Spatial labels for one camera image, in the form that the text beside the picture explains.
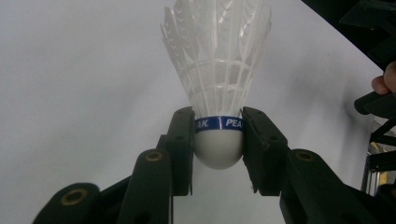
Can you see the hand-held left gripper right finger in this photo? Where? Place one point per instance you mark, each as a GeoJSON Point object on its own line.
{"type": "Point", "coordinates": [264, 155]}

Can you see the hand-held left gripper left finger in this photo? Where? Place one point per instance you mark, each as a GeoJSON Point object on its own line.
{"type": "Point", "coordinates": [180, 155]}

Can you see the white feather shuttlecock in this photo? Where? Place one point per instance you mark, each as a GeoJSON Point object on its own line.
{"type": "Point", "coordinates": [218, 149]}

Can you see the black metal stand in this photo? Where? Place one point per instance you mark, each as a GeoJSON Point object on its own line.
{"type": "Point", "coordinates": [383, 160]}

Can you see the white table board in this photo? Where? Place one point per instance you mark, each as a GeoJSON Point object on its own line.
{"type": "Point", "coordinates": [62, 93]}

